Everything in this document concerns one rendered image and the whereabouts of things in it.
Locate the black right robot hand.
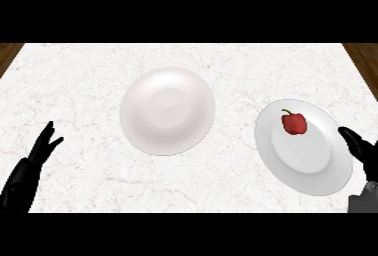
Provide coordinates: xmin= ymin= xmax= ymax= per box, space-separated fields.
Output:
xmin=337 ymin=126 xmax=378 ymax=183

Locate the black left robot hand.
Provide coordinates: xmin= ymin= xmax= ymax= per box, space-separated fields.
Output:
xmin=0 ymin=120 xmax=65 ymax=214

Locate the white flat-rimmed plate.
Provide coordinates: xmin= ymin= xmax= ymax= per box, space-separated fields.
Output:
xmin=252 ymin=98 xmax=354 ymax=197

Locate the red bell pepper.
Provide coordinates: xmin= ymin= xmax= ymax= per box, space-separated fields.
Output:
xmin=281 ymin=108 xmax=309 ymax=136

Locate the large white plate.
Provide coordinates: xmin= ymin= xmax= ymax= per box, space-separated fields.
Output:
xmin=118 ymin=66 xmax=217 ymax=157

